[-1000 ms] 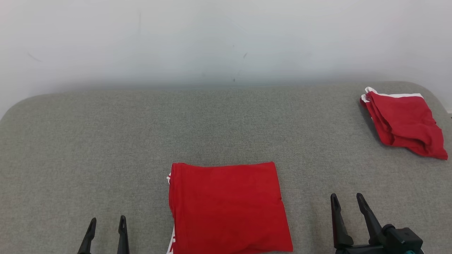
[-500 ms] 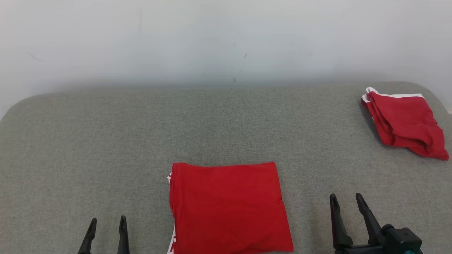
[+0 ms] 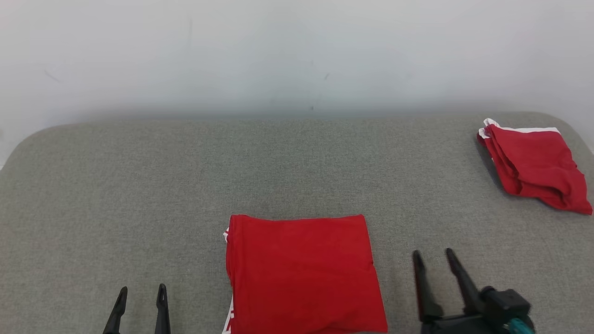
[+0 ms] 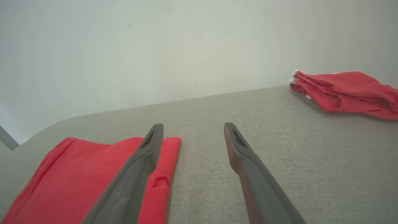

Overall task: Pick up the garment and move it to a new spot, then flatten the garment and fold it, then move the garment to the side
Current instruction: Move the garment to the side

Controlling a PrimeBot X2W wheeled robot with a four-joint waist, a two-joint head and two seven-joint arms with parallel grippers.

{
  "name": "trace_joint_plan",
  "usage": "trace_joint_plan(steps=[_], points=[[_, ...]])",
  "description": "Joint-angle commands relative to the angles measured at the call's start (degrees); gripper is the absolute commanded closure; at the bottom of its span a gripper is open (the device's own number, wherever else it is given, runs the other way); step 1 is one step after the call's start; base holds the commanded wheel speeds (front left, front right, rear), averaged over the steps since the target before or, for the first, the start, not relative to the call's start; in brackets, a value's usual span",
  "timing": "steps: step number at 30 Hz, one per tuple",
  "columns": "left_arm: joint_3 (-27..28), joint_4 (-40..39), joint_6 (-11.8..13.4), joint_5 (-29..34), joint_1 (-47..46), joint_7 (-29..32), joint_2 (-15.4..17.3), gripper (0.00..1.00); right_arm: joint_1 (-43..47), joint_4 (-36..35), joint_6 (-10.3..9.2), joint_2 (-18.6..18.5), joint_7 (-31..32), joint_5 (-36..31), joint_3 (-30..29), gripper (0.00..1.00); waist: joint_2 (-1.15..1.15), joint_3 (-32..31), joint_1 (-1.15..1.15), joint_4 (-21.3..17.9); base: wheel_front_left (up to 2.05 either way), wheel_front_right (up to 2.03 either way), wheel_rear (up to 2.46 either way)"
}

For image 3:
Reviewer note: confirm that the red shorts with white waistband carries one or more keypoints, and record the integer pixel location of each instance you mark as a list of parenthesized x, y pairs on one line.
[(538, 167)]

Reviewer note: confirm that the red jersey with white sleeves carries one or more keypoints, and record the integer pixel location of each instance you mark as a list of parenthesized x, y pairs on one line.
[(301, 273)]

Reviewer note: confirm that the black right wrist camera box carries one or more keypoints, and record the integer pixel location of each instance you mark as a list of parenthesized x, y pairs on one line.
[(508, 304)]

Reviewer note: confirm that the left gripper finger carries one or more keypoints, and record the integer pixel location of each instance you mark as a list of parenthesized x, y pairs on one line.
[(162, 315), (117, 315)]

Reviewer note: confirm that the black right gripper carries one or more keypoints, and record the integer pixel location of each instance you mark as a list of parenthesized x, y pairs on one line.
[(464, 326)]

